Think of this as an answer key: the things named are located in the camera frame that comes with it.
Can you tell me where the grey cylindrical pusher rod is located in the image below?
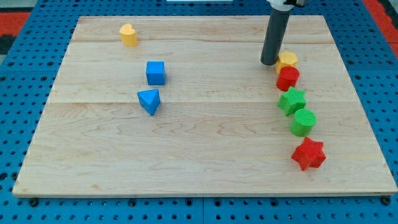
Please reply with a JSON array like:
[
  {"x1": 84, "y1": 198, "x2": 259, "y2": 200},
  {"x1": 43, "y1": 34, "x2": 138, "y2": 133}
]
[{"x1": 261, "y1": 9, "x2": 290, "y2": 66}]

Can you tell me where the yellow hexagon block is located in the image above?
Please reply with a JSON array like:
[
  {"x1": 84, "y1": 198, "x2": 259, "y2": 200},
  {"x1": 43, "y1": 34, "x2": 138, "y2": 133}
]
[{"x1": 274, "y1": 51, "x2": 299, "y2": 74}]

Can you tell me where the light wooden board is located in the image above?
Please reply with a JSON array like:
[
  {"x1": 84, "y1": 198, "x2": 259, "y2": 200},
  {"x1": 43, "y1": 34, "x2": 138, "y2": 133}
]
[{"x1": 13, "y1": 16, "x2": 397, "y2": 198}]

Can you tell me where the red star block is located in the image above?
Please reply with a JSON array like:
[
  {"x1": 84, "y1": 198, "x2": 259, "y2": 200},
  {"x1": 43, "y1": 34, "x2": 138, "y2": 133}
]
[{"x1": 291, "y1": 136, "x2": 326, "y2": 170}]

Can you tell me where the green star block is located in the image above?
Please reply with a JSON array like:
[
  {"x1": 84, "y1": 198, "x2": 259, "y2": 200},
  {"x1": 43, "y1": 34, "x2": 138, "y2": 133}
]
[{"x1": 277, "y1": 86, "x2": 307, "y2": 116}]

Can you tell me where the red cylinder block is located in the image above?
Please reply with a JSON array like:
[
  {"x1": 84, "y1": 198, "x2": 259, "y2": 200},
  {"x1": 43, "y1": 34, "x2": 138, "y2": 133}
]
[{"x1": 276, "y1": 66, "x2": 300, "y2": 91}]

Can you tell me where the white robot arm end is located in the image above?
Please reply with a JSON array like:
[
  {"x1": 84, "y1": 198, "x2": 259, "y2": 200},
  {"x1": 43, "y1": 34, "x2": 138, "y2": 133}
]
[{"x1": 267, "y1": 0, "x2": 311, "y2": 11}]

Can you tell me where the blue cube block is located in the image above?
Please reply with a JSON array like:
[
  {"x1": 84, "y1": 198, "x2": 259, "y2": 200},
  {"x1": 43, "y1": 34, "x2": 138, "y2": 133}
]
[{"x1": 146, "y1": 61, "x2": 166, "y2": 85}]

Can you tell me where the green cylinder block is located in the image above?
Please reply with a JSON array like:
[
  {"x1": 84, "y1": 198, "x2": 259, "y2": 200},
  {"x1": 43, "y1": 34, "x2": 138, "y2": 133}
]
[{"x1": 290, "y1": 108, "x2": 317, "y2": 137}]

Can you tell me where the yellow heart block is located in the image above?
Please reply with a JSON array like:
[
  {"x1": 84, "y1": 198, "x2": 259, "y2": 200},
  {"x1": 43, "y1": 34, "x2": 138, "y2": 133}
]
[{"x1": 119, "y1": 24, "x2": 138, "y2": 47}]

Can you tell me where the blue triangle block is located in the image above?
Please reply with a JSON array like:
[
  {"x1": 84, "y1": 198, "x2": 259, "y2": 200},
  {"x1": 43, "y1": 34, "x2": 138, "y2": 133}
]
[{"x1": 137, "y1": 89, "x2": 160, "y2": 116}]

